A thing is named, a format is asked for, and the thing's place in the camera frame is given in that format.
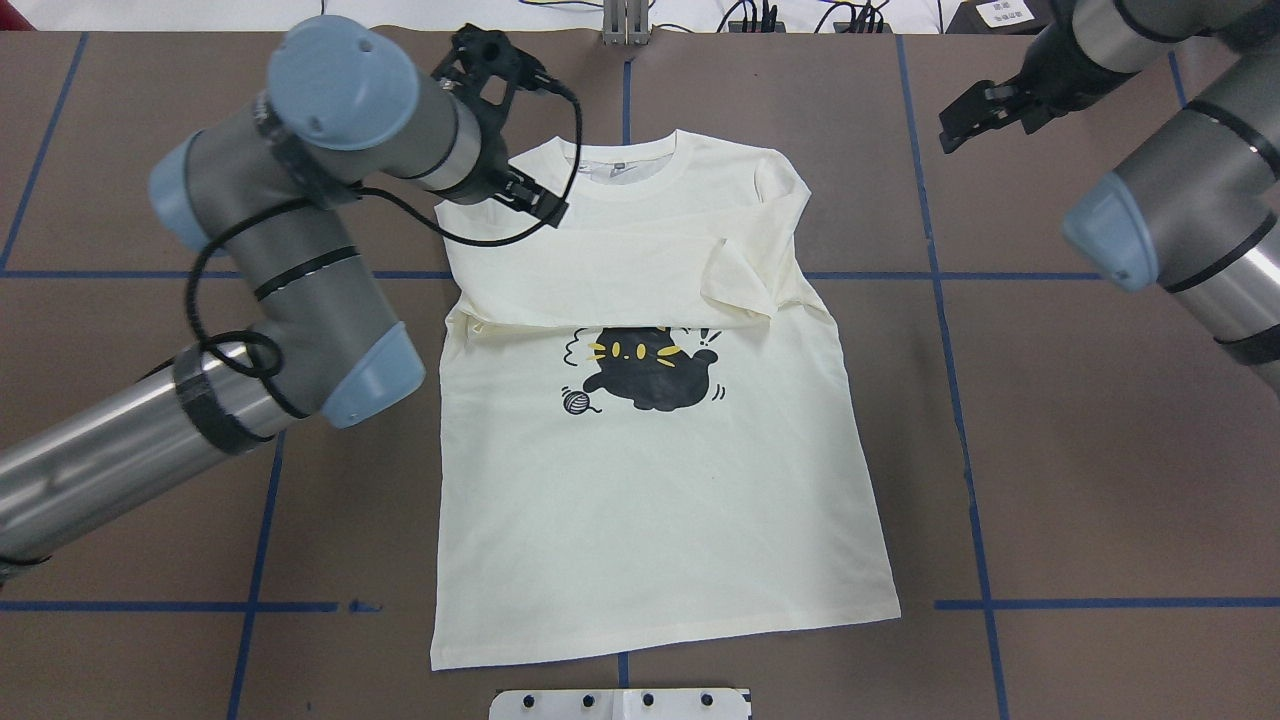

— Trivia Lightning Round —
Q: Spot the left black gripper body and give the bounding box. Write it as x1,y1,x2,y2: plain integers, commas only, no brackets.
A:
440,100,509,204

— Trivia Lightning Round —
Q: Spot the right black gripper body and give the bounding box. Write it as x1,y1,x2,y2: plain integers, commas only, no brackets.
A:
1015,20,1132,131

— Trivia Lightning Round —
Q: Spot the cream long-sleeve cat shirt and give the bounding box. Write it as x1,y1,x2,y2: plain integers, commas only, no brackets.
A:
430,131,900,671

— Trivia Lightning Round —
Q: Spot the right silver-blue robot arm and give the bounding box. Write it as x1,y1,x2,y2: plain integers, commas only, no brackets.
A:
940,1,1279,387

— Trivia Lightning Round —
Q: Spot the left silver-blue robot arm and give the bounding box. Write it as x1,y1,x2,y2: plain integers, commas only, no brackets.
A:
3,15,582,582

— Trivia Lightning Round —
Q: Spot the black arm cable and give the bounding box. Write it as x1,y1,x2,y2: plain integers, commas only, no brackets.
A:
187,85,584,421

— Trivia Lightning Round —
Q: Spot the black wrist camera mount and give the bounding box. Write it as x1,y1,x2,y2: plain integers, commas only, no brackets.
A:
430,24,579,104

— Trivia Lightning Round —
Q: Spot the aluminium frame post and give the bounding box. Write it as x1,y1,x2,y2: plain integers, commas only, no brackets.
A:
600,0,652,46

